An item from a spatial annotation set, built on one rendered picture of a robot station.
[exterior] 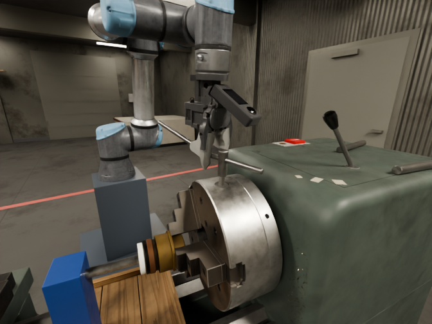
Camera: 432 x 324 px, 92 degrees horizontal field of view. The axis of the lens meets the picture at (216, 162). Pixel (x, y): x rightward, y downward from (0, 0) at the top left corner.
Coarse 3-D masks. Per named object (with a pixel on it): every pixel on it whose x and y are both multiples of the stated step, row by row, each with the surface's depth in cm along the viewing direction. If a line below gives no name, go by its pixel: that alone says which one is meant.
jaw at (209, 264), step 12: (204, 240) 50; (180, 252) 46; (192, 252) 46; (204, 252) 45; (216, 252) 45; (180, 264) 45; (192, 264) 43; (204, 264) 41; (216, 264) 41; (240, 264) 41; (204, 276) 42; (216, 276) 40; (228, 276) 41; (240, 276) 41
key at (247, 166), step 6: (162, 126) 58; (168, 126) 57; (174, 132) 55; (180, 138) 54; (186, 138) 53; (216, 156) 48; (228, 162) 46; (234, 162) 45; (240, 162) 44; (246, 168) 43; (252, 168) 42; (258, 168) 41
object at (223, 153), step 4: (220, 152) 46; (224, 152) 45; (220, 156) 46; (224, 156) 46; (220, 160) 46; (220, 164) 47; (224, 164) 46; (220, 168) 47; (224, 168) 47; (220, 172) 47; (224, 172) 47; (220, 176) 48; (224, 176) 48; (220, 180) 48; (224, 180) 49; (220, 184) 49; (224, 184) 49
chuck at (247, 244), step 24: (216, 192) 46; (240, 192) 47; (216, 216) 43; (240, 216) 43; (192, 240) 64; (216, 240) 44; (240, 240) 41; (264, 240) 43; (264, 264) 42; (216, 288) 48; (240, 288) 41; (264, 288) 45
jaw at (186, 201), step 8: (184, 192) 55; (192, 192) 56; (184, 200) 55; (192, 200) 55; (184, 208) 54; (192, 208) 54; (176, 216) 52; (184, 216) 53; (192, 216) 53; (168, 224) 51; (176, 224) 51; (184, 224) 52; (192, 224) 53; (200, 224) 53; (176, 232) 51; (184, 232) 52
